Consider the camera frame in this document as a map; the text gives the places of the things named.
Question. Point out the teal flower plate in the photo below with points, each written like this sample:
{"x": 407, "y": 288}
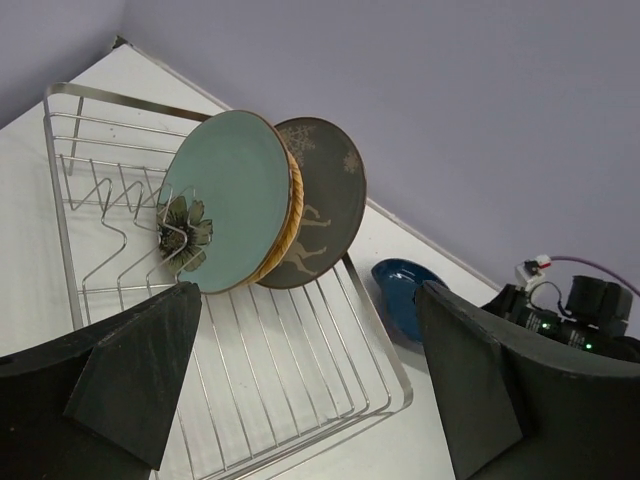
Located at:
{"x": 224, "y": 201}

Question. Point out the grey reindeer plate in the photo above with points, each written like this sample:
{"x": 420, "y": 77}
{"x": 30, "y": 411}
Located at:
{"x": 335, "y": 194}

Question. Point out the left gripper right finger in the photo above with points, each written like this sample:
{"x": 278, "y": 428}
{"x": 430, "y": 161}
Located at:
{"x": 517, "y": 405}

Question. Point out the metal wire dish rack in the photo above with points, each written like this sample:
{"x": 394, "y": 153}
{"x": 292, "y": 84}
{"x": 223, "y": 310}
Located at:
{"x": 276, "y": 377}

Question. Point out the orange woven round plate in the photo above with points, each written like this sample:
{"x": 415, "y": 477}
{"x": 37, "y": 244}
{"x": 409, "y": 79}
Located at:
{"x": 290, "y": 232}

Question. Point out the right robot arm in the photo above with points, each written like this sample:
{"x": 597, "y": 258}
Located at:
{"x": 594, "y": 318}

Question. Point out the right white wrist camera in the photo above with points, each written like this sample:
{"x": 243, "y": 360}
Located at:
{"x": 530, "y": 273}

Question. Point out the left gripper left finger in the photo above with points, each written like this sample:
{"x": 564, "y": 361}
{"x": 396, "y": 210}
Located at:
{"x": 98, "y": 403}

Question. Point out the dark blue leaf plate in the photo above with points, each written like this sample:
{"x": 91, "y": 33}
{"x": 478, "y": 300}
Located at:
{"x": 398, "y": 279}

